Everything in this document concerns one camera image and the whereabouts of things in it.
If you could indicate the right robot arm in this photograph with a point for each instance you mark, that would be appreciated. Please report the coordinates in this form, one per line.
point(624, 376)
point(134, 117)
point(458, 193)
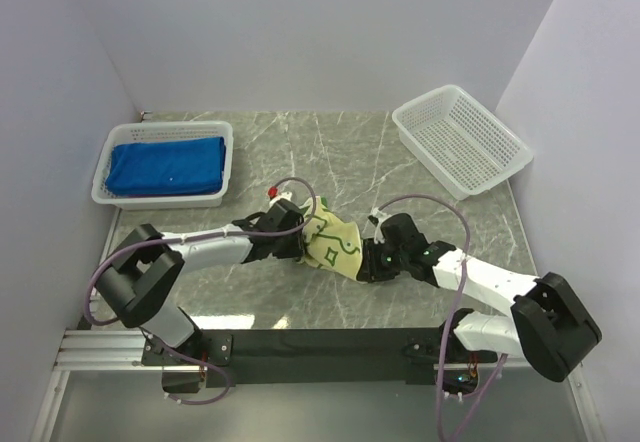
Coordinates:
point(539, 319)

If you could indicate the black base bar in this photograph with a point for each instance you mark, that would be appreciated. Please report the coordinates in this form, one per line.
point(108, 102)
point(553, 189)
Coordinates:
point(280, 356)

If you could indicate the white plastic basket left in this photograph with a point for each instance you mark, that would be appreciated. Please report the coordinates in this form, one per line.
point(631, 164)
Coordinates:
point(163, 132)

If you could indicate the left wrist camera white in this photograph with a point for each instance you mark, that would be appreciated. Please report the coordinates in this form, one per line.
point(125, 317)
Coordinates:
point(275, 194)

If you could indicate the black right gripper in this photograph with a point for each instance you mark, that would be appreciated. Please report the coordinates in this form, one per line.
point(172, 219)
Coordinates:
point(370, 270)

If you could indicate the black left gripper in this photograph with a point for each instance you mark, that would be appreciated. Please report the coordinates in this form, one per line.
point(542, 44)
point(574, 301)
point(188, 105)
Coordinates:
point(296, 249)

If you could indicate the blue towel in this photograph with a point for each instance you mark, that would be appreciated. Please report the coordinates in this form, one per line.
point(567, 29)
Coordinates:
point(186, 167)

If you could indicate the white plastic basket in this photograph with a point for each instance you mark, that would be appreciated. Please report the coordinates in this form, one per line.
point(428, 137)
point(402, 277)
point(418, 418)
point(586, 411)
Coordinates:
point(163, 132)
point(463, 145)

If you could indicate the green white towel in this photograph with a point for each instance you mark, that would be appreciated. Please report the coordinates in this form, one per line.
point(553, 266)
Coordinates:
point(331, 244)

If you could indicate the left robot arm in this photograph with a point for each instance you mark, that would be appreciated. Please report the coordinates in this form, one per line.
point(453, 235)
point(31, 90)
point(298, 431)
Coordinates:
point(136, 285)

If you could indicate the white plastic basket right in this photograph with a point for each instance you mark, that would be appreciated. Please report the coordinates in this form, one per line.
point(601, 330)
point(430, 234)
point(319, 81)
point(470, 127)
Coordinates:
point(463, 145)

